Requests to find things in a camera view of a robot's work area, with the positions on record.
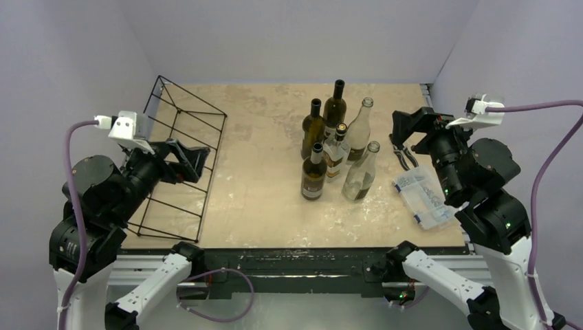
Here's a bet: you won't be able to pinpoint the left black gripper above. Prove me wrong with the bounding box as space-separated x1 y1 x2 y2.
110 134 210 222

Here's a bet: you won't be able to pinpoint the clear wine bottle dark label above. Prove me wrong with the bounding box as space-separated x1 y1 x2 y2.
342 141 380 201

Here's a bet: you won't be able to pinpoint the square clear liquor bottle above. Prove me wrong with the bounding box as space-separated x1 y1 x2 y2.
323 123 350 182

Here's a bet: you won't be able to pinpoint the dark green labelled wine bottle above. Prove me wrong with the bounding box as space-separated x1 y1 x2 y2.
301 142 327 201

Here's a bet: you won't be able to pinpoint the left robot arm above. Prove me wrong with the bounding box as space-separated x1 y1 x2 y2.
49 138 210 329

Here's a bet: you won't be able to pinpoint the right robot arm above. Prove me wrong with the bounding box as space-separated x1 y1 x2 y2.
386 107 567 329

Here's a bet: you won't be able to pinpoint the clear bottle back right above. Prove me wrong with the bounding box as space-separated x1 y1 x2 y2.
346 97 374 164

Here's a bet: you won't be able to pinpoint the dark green bottle back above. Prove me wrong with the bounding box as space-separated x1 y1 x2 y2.
322 79 347 138

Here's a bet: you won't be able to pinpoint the dark green bottle front left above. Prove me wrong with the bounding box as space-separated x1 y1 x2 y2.
300 98 325 160

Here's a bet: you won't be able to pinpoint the black grey pliers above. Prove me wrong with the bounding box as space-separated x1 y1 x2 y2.
389 134 419 171

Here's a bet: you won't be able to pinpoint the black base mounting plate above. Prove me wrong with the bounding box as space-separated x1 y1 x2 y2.
119 247 470 300

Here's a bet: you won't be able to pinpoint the black wire wine rack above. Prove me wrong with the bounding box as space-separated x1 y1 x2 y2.
128 75 228 243

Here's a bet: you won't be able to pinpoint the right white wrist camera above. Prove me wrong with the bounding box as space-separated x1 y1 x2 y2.
445 94 505 131

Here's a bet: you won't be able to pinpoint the aluminium frame rail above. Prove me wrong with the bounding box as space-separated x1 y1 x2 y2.
105 254 495 287

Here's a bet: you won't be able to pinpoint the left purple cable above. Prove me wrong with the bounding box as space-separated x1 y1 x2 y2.
56 119 99 330

